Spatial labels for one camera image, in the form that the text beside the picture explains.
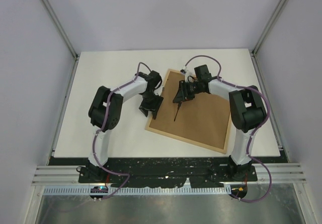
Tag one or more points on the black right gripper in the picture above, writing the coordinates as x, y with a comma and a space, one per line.
183, 94

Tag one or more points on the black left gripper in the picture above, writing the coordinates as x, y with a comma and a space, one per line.
154, 107

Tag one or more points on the red handled screwdriver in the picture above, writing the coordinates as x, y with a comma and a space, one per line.
178, 107

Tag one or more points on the wooden picture frame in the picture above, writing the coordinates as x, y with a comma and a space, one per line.
204, 121

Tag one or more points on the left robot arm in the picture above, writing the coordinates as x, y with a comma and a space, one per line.
105, 112

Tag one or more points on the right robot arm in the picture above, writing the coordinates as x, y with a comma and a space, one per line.
247, 112

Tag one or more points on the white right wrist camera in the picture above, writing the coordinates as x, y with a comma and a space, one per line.
186, 73

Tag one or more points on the black speckled base plate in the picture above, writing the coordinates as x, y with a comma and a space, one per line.
159, 172

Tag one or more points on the left aluminium corner post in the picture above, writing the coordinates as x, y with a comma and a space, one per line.
54, 18

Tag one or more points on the aluminium corner post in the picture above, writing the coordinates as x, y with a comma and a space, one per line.
280, 6
54, 18

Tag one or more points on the white slotted cable duct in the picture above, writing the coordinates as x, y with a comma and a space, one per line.
87, 190

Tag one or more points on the aluminium rail across front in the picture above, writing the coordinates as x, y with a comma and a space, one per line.
50, 175

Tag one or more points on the right aluminium corner post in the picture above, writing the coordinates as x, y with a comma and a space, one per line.
280, 6

